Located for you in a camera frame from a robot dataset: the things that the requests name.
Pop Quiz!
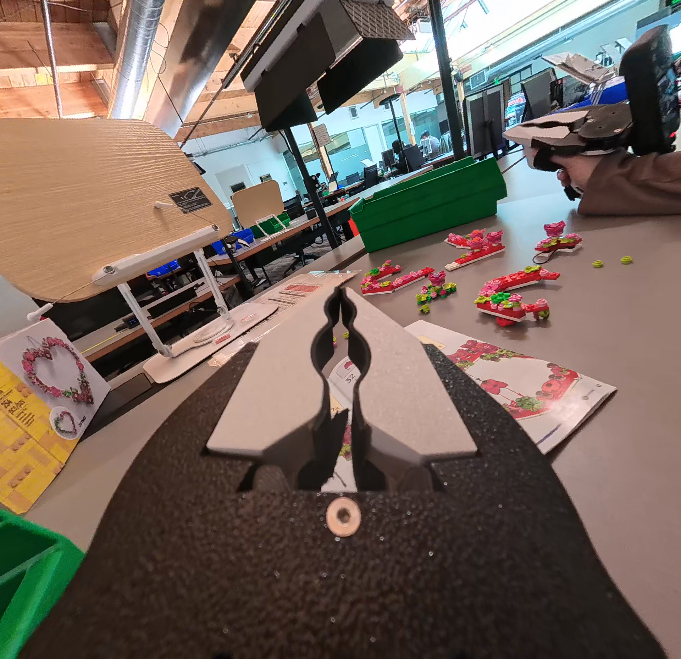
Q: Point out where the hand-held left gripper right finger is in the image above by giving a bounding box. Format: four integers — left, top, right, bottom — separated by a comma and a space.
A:
342, 288, 478, 492

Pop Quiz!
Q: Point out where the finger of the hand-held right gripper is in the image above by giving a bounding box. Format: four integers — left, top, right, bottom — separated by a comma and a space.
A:
502, 122, 582, 151
524, 109, 591, 134

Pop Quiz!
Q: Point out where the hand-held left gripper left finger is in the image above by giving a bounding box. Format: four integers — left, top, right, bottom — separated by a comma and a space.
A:
205, 288, 350, 492

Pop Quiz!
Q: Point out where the person's right forearm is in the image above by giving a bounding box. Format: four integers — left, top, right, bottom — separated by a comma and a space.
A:
577, 149, 681, 216

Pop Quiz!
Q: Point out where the red lego piece with pink flower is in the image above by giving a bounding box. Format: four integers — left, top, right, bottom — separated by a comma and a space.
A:
533, 221, 584, 256

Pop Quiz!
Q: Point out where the pink and lime lego flower cluster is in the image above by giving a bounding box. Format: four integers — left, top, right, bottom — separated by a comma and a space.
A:
416, 270, 458, 314

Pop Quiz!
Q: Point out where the curved red lego flower section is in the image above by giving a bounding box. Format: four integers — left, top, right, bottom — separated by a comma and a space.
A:
360, 261, 435, 296

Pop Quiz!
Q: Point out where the lego instruction booklet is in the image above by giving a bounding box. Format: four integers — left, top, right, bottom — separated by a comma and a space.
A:
319, 320, 618, 492

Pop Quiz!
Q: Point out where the red white lego flower bar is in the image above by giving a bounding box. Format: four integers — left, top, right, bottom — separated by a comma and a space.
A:
445, 228, 506, 272

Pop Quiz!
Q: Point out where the thick red lego flower section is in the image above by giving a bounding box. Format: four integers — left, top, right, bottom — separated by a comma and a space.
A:
475, 292, 551, 328

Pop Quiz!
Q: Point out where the long red lego arc section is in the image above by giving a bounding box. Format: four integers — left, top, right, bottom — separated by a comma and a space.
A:
476, 265, 561, 304

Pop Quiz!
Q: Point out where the yellow lego box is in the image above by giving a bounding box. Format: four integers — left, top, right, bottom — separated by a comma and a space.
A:
0, 319, 111, 515

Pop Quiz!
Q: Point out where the person's right hand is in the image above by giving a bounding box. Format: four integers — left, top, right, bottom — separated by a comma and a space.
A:
557, 153, 614, 196

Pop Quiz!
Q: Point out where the black computer monitor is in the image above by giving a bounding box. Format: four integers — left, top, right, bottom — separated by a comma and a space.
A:
462, 79, 513, 161
520, 67, 558, 121

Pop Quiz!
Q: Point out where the black support column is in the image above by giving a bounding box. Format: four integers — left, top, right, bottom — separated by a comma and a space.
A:
425, 0, 467, 162

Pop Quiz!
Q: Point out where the large green plastic bin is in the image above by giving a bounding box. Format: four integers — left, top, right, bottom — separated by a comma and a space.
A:
349, 156, 508, 254

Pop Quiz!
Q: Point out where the background green bin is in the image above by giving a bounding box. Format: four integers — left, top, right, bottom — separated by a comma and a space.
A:
250, 212, 293, 240

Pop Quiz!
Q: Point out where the background wooden stand board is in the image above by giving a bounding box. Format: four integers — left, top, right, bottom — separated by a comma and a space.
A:
231, 179, 286, 227

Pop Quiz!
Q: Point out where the black light stand pole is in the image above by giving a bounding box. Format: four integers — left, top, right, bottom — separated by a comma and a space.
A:
282, 127, 341, 250

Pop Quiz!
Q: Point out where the black overhead light panel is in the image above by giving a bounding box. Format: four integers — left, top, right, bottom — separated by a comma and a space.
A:
240, 0, 416, 133

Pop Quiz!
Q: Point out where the small green plastic bin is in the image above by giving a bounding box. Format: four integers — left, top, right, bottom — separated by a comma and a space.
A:
0, 508, 86, 659

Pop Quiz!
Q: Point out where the silver ceiling duct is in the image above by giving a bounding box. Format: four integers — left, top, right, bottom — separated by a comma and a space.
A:
109, 0, 173, 120

